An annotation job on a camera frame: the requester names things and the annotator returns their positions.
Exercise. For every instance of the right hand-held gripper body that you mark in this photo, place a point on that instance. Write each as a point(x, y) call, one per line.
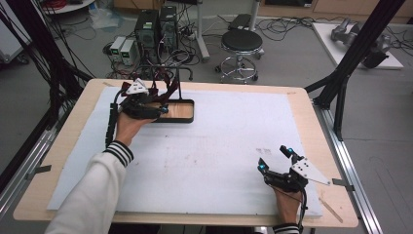
point(292, 178)

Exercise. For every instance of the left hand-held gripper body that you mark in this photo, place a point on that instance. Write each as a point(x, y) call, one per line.
point(138, 107)

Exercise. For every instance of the black rack with wooden tray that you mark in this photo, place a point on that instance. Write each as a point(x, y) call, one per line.
point(181, 112)

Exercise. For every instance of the person's left hand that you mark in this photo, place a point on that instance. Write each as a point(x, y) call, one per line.
point(130, 126)

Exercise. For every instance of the person's right hand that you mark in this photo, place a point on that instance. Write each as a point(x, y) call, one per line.
point(287, 204)

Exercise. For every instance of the thin wooden stick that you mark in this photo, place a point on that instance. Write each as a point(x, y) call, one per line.
point(331, 210)

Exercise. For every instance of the white power supply unit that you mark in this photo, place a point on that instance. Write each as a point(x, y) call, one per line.
point(117, 48)
point(127, 52)

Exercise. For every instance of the white foam mat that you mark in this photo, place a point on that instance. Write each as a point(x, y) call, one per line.
point(211, 146)

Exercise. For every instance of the black computer tower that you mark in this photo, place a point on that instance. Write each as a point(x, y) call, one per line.
point(168, 27)
point(146, 31)

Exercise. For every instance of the white desk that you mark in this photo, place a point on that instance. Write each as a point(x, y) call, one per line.
point(203, 45)

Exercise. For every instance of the black round stool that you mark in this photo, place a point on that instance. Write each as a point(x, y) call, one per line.
point(242, 40)

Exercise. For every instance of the flat black device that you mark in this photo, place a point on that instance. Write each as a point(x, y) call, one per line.
point(240, 21)

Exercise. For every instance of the white floor board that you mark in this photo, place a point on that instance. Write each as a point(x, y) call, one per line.
point(331, 45)

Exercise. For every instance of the round white table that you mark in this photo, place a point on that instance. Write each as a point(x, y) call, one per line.
point(69, 6)

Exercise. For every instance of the aluminium rail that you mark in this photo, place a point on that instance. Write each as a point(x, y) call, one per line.
point(354, 169)
point(22, 165)

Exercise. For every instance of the black metal frame stand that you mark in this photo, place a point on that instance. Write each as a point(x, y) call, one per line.
point(48, 61)
point(354, 55)

